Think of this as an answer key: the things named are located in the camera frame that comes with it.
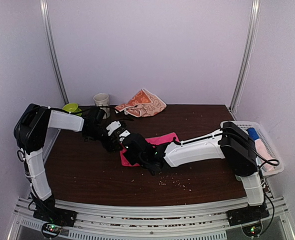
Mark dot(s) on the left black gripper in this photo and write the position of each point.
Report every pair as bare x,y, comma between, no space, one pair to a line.
110,148

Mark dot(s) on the pink microfiber towel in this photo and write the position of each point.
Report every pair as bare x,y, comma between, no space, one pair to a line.
158,140

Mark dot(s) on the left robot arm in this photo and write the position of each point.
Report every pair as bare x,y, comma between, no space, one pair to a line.
30,134

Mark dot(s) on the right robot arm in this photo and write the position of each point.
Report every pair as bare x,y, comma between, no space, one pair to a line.
229,145

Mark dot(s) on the beige ceramic mug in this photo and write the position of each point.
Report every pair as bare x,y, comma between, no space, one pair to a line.
102,100

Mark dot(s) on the green plastic plate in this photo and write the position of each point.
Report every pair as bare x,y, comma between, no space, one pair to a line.
78,111

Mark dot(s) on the orange patterned towel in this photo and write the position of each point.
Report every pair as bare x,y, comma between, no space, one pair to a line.
143,104

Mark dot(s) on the green plastic bowl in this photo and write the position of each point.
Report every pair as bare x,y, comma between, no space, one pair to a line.
71,107

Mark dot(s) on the dark blue rolled towel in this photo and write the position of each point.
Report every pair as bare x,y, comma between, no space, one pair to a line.
253,133

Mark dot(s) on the light pink rolled towel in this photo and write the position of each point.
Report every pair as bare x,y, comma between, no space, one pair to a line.
261,149

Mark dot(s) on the white plastic basket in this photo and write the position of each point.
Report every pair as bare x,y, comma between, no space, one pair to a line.
270,150

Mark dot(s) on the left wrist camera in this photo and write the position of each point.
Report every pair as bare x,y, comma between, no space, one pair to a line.
117,125

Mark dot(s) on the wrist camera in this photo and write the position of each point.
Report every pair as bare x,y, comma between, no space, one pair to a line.
117,125
137,150

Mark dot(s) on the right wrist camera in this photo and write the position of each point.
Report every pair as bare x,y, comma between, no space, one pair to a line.
137,150

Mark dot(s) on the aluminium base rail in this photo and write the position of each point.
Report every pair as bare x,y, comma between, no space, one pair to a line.
204,221

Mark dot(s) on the left aluminium frame post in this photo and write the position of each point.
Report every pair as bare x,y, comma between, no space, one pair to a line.
44,8

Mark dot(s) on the aluminium frame post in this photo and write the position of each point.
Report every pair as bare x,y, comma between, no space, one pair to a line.
245,62
44,8

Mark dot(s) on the right aluminium frame post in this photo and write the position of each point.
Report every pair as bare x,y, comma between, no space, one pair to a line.
245,62

